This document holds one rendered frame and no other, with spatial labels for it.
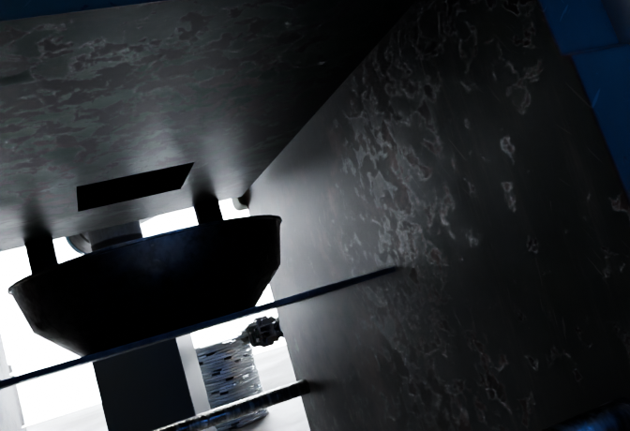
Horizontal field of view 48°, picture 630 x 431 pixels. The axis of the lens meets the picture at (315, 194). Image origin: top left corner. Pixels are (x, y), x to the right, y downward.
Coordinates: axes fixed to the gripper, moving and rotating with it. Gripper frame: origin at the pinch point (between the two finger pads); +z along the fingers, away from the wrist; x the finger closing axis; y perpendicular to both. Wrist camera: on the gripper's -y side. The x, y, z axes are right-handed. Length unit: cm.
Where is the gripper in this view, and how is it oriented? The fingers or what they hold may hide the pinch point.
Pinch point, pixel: (245, 336)
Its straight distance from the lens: 220.5
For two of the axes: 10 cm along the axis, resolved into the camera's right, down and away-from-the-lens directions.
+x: 2.8, 9.5, -1.4
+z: -7.3, 3.1, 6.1
